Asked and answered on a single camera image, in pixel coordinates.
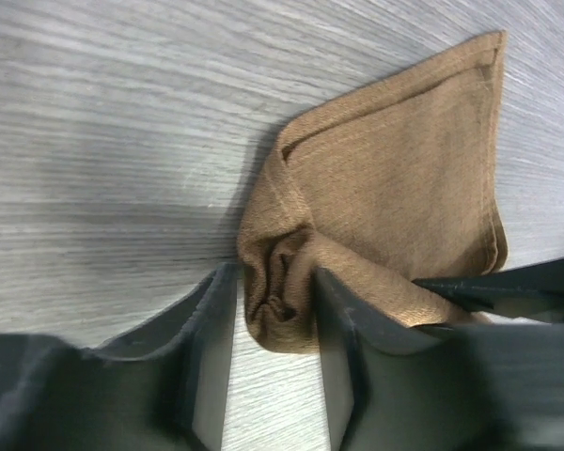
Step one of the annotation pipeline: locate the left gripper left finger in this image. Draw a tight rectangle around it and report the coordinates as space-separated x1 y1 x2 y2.
0 263 237 450

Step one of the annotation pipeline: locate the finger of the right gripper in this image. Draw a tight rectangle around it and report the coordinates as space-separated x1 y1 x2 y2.
414 257 564 323

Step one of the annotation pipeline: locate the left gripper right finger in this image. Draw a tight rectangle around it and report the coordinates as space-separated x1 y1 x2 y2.
313 270 564 450

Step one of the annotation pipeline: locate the brown cloth napkin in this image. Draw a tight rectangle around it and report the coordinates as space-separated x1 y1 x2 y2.
237 31 508 353

